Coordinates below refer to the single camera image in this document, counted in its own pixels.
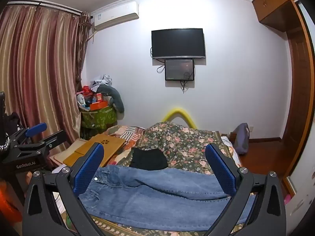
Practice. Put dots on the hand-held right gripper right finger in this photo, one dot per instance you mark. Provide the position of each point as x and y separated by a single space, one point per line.
221 170

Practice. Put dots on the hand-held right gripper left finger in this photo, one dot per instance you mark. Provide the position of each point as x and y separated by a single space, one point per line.
89 168

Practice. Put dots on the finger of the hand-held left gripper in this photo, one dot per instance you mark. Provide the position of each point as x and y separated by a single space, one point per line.
35 129
53 139

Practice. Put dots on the blue denim pants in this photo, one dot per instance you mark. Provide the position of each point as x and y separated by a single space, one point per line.
152 191

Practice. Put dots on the light wooden board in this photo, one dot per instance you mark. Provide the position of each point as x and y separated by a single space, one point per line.
65 153

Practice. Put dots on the pink white bedding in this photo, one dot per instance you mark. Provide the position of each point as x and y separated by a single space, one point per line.
231 150

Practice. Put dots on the grey purple bag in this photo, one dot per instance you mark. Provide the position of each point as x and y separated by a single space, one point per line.
241 139

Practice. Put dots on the orange plastic object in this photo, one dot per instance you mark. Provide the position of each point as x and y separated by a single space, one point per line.
8 201

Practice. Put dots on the green floral blanket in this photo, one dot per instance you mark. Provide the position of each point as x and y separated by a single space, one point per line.
187 140

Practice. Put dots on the green cloth covered table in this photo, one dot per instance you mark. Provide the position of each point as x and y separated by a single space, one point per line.
98 119

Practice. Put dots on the striped patchwork quilt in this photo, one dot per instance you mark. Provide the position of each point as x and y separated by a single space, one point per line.
130 134

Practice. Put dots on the striped red gold curtain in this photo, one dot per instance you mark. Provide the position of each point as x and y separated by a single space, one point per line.
41 73

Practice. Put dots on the orange cardboard box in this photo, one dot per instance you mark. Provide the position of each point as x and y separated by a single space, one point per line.
98 105

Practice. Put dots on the black folded cloth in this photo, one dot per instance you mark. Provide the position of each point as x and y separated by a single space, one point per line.
149 159

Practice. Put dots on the small red box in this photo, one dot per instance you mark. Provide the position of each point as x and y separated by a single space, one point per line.
99 97

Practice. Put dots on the yellow foam arch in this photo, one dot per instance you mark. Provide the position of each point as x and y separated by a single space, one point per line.
181 114

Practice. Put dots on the grey plush toy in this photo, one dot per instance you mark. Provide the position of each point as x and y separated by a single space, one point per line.
115 97

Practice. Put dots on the white crumpled bag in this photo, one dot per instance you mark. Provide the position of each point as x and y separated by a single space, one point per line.
103 80

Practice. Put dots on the wooden door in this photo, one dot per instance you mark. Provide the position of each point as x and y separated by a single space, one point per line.
297 91

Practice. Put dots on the white air conditioner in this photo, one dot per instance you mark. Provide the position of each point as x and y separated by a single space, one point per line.
114 16

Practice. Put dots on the wooden overhead cabinet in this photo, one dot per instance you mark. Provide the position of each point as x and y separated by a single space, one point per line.
273 3

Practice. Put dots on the small black wall screen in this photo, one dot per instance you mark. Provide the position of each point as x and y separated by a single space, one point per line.
179 70

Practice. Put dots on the curtain rail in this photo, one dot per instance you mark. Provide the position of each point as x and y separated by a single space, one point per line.
44 6

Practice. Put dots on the black wall television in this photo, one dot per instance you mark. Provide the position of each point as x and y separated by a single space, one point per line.
178 43

